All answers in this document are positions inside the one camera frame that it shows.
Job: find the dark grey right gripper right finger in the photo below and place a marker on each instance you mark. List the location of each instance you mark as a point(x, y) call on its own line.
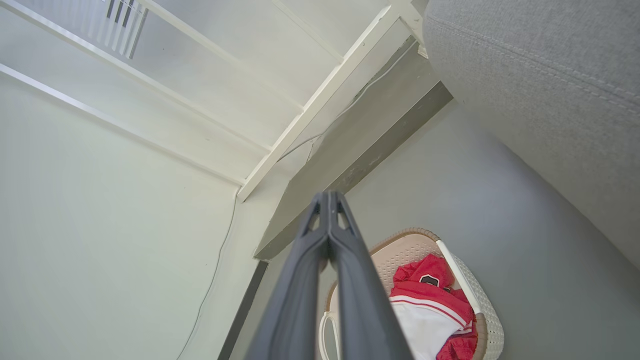
point(365, 300)

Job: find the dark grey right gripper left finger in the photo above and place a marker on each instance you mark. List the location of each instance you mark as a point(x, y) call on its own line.
point(295, 290)

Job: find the beige perforated plastic laundry basket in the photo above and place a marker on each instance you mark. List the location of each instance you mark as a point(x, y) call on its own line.
point(400, 250)

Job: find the dark grey skirting board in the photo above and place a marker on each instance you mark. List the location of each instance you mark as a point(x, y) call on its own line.
point(245, 305)

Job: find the red and white garment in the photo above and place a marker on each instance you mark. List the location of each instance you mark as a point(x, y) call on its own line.
point(430, 305)

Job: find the grey fabric sofa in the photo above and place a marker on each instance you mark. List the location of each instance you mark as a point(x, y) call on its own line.
point(550, 90)

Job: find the white window blinds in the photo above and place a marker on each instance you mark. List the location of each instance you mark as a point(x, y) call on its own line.
point(125, 25)

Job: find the white shelf frame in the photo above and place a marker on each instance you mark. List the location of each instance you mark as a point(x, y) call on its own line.
point(320, 97)

